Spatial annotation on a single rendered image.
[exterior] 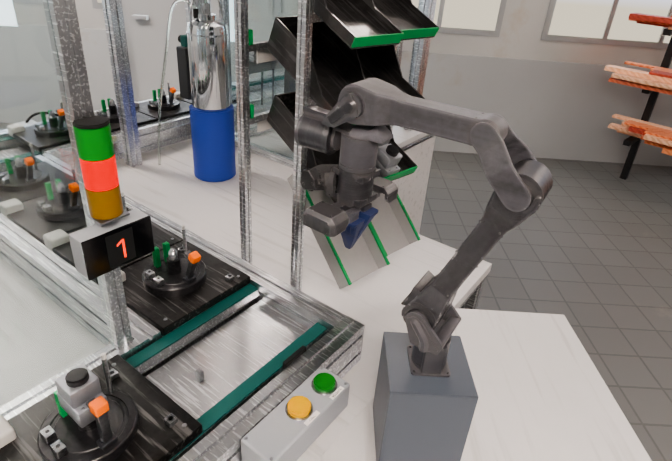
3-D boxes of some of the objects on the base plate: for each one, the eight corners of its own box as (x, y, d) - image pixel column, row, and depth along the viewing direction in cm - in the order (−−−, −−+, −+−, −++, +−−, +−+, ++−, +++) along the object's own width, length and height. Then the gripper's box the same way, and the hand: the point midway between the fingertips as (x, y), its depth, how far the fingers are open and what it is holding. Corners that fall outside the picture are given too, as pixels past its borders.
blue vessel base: (244, 174, 192) (242, 106, 180) (213, 186, 181) (209, 115, 168) (217, 162, 200) (214, 97, 188) (185, 174, 189) (179, 104, 176)
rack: (376, 256, 147) (414, -45, 110) (296, 317, 121) (309, -52, 83) (321, 231, 158) (338, -51, 120) (236, 282, 131) (224, -59, 94)
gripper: (336, 187, 68) (328, 279, 75) (405, 152, 81) (392, 233, 89) (302, 173, 71) (298, 263, 78) (374, 142, 84) (364, 221, 92)
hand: (350, 229), depth 82 cm, fingers closed
